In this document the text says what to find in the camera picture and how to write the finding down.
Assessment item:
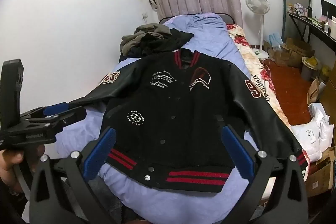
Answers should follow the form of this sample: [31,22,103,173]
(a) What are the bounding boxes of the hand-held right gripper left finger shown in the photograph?
[30,127,132,224]

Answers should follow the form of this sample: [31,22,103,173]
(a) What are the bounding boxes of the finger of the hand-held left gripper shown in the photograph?
[26,106,88,135]
[18,102,69,120]

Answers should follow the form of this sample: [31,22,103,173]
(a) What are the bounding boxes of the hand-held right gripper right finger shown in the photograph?
[223,125,309,224]

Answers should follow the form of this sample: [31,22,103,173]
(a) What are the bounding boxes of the black varsity jacket red stripes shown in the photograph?
[71,49,309,193]

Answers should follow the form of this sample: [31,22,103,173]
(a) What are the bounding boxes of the person's left hand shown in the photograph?
[0,144,46,195]

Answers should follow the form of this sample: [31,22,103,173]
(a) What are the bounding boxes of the white plastic bags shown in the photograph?
[291,102,335,161]

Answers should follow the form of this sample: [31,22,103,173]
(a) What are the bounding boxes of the blue and white box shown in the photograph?
[306,147,336,197]

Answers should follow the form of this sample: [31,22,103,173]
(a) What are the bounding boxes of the floral blanket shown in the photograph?
[226,24,313,161]

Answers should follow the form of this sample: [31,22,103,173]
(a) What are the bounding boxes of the brown paper bag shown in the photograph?
[307,77,326,104]

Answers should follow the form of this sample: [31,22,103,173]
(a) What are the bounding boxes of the small cardboard box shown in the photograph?
[273,48,289,66]

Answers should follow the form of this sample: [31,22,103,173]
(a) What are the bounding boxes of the grey trash bin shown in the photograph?
[301,56,322,81]

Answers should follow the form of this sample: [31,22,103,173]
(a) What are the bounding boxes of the olive grey garment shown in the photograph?
[120,25,172,55]

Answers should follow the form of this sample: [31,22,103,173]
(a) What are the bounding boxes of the blue bedsheet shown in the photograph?
[56,14,254,216]

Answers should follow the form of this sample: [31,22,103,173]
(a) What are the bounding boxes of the blue packet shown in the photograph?
[268,34,284,51]

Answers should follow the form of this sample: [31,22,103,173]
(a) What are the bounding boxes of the large cardboard box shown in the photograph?
[285,38,315,68]

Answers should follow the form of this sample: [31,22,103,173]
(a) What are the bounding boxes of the black garment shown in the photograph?
[130,29,195,58]

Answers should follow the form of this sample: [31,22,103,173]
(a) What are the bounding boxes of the black bed headboard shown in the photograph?
[159,13,237,26]

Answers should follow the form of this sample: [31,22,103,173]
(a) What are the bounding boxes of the black desk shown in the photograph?
[287,11,336,67]

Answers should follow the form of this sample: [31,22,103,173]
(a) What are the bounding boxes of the white standing fan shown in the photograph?
[245,0,271,60]

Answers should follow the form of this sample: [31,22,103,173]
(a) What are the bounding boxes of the black monitor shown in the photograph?
[321,0,336,21]

